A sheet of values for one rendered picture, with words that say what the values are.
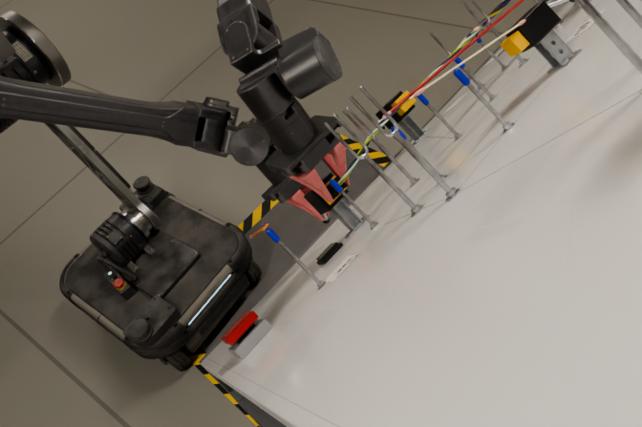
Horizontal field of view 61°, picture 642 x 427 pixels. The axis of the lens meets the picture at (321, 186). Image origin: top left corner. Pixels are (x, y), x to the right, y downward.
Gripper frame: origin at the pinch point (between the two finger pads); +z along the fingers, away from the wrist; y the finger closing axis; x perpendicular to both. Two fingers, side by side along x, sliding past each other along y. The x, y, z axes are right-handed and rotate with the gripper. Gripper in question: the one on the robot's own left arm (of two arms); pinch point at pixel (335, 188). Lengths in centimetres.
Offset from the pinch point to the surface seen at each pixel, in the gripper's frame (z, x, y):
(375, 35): 58, 188, 138
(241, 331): 3.1, -2.7, -22.9
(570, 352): -18, -53, -15
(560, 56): -4.1, -23.2, 23.2
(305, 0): 32, 249, 147
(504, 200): -9.9, -36.9, -2.8
